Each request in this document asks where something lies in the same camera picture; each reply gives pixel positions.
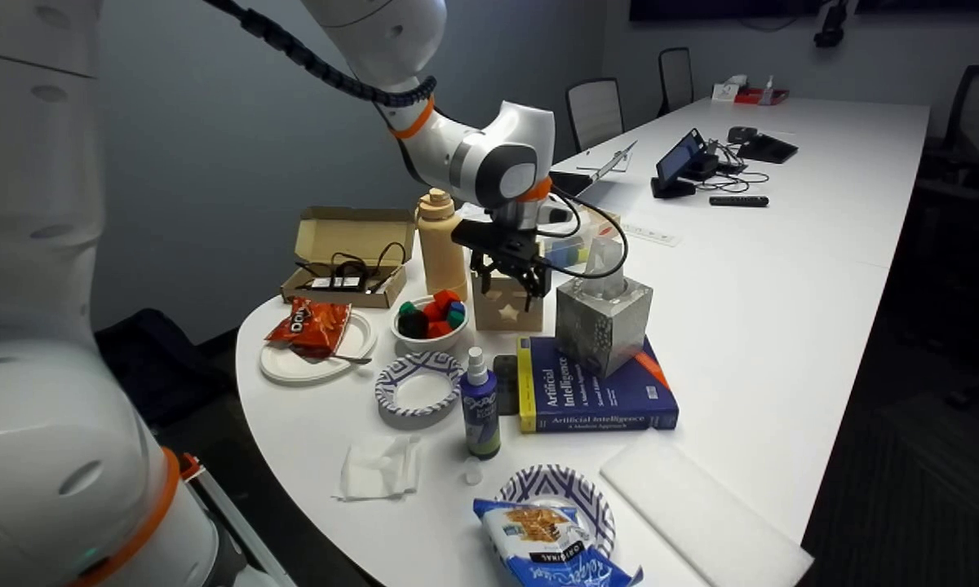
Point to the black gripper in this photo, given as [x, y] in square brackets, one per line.
[504, 250]

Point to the wooden shape sorter box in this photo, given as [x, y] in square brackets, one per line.
[502, 306]

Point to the tan squeeze bottle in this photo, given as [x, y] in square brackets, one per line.
[437, 224]

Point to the white bowl of pompoms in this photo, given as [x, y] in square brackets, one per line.
[430, 324]

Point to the grey tissue box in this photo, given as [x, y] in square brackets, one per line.
[603, 328]

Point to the black remote control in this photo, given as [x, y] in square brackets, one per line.
[508, 397]

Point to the blue glue bottle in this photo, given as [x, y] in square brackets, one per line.
[481, 418]

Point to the open cardboard box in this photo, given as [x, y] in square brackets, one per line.
[352, 257]

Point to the grey office chair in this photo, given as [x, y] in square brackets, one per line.
[594, 112]
[676, 75]

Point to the blue patterned paper bowl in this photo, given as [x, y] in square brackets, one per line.
[418, 389]

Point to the blue Artificial Intelligence book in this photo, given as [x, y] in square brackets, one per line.
[558, 397]

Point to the black tablet on stand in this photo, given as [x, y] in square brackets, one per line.
[685, 167]

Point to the black marker pen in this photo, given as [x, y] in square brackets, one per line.
[739, 200]

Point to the white plastic plate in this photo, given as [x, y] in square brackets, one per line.
[316, 367]

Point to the orange snack bag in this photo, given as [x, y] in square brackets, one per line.
[313, 328]

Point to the white bottle cap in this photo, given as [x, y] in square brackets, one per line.
[472, 478]

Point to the blue patterned paper plate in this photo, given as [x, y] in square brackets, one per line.
[566, 486]

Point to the crumpled white napkin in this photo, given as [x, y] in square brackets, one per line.
[381, 469]

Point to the black device on table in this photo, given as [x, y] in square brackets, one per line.
[752, 145]

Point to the red and white items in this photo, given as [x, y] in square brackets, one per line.
[739, 90]

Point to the blue chip bag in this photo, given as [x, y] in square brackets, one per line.
[546, 545]

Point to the white foam sheet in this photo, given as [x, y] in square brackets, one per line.
[719, 535]

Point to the black office chair right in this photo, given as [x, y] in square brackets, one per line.
[958, 151]

